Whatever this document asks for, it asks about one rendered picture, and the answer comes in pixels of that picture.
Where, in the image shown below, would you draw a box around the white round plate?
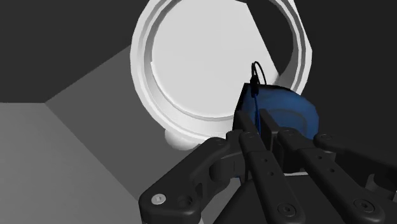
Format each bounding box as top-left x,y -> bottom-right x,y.
130,0 -> 314,152

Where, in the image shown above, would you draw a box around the blue round object with cord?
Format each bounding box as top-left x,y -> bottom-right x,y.
234,60 -> 320,142

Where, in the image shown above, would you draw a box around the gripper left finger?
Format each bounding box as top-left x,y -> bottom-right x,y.
138,109 -> 307,224

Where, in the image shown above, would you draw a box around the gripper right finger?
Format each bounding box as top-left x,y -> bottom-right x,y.
259,108 -> 397,224

